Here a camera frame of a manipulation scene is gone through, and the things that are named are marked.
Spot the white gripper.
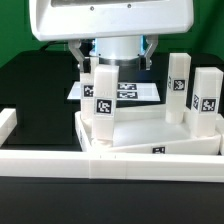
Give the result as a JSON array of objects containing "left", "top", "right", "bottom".
[{"left": 29, "top": 0, "right": 194, "bottom": 73}]

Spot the white desk tabletop panel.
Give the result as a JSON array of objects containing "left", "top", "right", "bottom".
[{"left": 75, "top": 104, "right": 224, "bottom": 155}]

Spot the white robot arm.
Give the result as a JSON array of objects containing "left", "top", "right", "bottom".
[{"left": 29, "top": 0, "right": 194, "bottom": 63}]

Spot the white marker sheet with tags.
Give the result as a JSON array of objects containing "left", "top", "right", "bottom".
[{"left": 67, "top": 82, "right": 160, "bottom": 102}]

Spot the white U-shaped obstacle fence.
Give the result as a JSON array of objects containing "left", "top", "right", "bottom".
[{"left": 0, "top": 109, "right": 224, "bottom": 182}]

